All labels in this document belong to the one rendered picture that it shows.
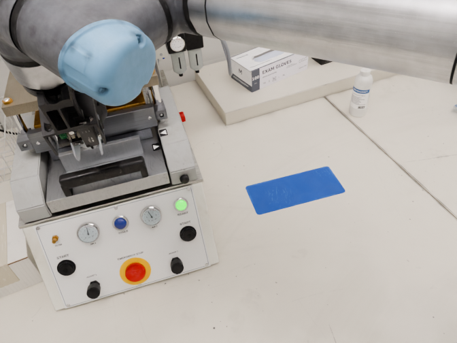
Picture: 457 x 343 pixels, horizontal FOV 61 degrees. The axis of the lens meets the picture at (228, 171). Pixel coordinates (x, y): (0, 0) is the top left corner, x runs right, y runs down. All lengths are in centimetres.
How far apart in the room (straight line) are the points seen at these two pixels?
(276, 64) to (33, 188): 80
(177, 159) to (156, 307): 30
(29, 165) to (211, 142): 52
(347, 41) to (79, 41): 22
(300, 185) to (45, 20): 75
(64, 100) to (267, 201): 59
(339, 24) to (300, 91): 92
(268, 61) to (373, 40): 95
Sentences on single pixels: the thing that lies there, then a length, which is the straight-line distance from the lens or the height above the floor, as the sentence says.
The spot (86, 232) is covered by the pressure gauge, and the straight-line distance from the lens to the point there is 78.
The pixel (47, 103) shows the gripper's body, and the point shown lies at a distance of 51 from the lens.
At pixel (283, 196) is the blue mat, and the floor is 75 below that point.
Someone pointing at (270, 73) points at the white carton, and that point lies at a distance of 126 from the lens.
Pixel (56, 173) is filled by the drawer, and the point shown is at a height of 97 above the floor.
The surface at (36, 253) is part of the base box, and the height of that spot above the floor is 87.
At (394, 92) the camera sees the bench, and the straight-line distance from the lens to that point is 138.
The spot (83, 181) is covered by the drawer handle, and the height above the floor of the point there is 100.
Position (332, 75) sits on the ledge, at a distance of 134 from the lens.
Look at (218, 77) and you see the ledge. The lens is 133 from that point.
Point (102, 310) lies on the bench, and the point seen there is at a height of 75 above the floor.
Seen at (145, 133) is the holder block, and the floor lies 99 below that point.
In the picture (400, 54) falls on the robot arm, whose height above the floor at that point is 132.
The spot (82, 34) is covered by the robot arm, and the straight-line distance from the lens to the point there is 36.
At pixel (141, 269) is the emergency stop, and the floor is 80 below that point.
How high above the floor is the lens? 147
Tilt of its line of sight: 44 degrees down
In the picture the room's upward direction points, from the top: 5 degrees counter-clockwise
